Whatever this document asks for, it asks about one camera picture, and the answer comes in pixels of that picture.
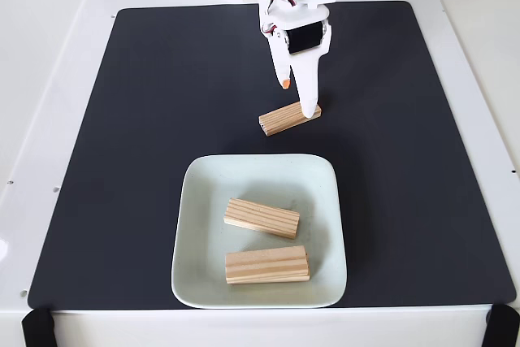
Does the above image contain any pale green square plate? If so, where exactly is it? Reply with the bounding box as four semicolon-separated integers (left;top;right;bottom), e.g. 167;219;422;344
170;154;349;310

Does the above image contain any black table mat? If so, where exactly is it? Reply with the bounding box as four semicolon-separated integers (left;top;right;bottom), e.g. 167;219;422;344
27;0;516;310

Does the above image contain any black corner bracket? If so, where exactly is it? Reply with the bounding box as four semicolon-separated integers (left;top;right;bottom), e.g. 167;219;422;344
483;304;520;347
20;306;56;347

